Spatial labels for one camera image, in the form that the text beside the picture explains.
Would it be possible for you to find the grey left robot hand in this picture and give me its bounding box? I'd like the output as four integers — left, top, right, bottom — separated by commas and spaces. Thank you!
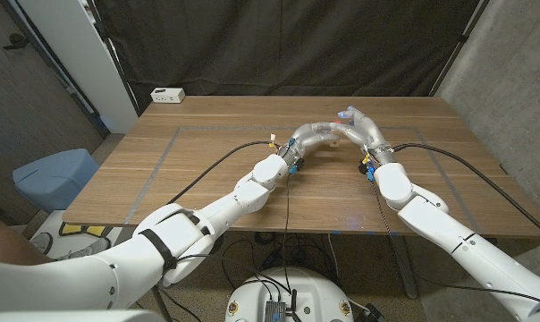
277, 121, 342, 168

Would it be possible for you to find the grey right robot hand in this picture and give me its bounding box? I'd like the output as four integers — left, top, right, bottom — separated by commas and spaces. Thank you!
329, 105, 397, 165

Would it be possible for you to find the black backdrop cloth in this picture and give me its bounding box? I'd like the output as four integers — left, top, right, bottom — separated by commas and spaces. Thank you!
93, 0, 493, 113

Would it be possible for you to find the black backdrop stand pole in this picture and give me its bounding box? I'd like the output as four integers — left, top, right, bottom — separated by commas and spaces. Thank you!
85, 0, 141, 117
428, 0, 493, 97

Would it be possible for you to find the wooden table panel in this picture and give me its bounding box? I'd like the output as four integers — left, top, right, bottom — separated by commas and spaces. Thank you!
122, 126, 484, 234

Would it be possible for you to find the white table leg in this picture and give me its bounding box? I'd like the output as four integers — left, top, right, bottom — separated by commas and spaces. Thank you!
388, 234, 419, 300

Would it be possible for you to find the white power strip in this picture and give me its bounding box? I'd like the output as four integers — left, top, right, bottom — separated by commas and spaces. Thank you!
149, 87, 186, 105

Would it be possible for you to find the white robot torso base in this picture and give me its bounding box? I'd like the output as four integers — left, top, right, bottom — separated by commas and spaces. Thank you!
224, 267, 355, 322

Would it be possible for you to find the grey electronics module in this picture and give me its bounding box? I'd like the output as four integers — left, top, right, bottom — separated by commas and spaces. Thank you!
264, 300, 288, 322

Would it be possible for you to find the yellow black hazard strip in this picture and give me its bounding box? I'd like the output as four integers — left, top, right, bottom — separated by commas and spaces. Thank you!
57, 222, 119, 238

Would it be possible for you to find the blue padded bin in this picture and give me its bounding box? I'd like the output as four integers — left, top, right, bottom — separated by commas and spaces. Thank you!
12, 148, 100, 214

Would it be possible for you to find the white sneaker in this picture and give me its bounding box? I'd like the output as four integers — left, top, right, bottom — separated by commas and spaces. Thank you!
28, 231, 55, 256

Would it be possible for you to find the person's bare leg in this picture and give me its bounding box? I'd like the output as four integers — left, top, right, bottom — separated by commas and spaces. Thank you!
0, 203, 53, 266

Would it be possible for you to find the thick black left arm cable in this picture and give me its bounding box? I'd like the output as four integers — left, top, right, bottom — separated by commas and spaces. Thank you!
167, 140, 280, 206

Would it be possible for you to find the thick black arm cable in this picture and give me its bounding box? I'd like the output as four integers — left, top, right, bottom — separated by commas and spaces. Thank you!
391, 142, 540, 244
167, 140, 280, 206

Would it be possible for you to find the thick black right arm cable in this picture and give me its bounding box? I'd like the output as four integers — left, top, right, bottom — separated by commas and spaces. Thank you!
391, 142, 540, 244

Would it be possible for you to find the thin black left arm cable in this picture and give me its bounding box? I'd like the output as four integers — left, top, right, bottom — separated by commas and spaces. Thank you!
281, 174, 296, 294

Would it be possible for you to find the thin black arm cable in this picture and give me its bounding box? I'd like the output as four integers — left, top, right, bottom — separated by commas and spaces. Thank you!
281, 174, 296, 294
367, 178, 540, 299

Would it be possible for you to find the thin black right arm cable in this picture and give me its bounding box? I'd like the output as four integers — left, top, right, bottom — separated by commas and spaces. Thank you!
367, 178, 540, 299

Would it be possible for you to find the white floor cable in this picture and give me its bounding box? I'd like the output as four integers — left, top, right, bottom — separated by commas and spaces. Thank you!
326, 233, 341, 281

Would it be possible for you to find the black door handle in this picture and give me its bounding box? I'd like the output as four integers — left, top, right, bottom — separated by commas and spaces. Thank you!
2, 32, 30, 50

